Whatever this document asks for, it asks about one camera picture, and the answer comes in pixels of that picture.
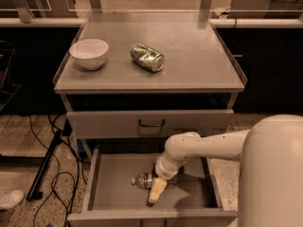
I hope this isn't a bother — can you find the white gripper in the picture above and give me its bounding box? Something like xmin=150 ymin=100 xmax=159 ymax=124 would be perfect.
xmin=148 ymin=153 xmax=187 ymax=204

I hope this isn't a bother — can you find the clear plastic water bottle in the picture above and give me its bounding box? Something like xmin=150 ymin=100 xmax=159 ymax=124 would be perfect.
xmin=131 ymin=172 xmax=178 ymax=190

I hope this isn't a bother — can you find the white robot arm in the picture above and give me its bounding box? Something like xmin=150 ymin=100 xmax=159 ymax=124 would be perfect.
xmin=148 ymin=114 xmax=303 ymax=227

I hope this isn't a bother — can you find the open grey middle drawer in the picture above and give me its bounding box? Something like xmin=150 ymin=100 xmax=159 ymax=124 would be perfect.
xmin=68 ymin=149 xmax=238 ymax=227

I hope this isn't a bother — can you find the grey top drawer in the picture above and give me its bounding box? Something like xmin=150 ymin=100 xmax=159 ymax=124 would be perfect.
xmin=67 ymin=110 xmax=234 ymax=139

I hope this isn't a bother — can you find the grey metal drawer cabinet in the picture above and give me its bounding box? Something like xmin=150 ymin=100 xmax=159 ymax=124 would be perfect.
xmin=54 ymin=11 xmax=246 ymax=153

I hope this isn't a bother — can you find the black metal stand leg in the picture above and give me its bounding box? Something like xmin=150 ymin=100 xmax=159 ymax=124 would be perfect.
xmin=27 ymin=125 xmax=71 ymax=201

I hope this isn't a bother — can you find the crushed green soda can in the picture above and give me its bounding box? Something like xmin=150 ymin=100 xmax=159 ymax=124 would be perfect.
xmin=130 ymin=44 xmax=165 ymax=73

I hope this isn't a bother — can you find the white sneaker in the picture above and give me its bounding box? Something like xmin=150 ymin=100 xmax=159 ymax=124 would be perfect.
xmin=0 ymin=189 xmax=25 ymax=211

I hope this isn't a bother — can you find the white ceramic bowl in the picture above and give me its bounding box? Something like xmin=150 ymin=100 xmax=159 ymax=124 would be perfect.
xmin=69 ymin=39 xmax=109 ymax=70

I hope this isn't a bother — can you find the black drawer handle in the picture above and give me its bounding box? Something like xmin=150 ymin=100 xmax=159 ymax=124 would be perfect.
xmin=138 ymin=119 xmax=166 ymax=128

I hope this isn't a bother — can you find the black floor cable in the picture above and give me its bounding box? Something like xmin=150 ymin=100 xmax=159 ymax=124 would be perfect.
xmin=28 ymin=113 xmax=91 ymax=227

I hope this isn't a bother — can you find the white counter rail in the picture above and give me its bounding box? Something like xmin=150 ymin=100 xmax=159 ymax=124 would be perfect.
xmin=0 ymin=18 xmax=303 ymax=28

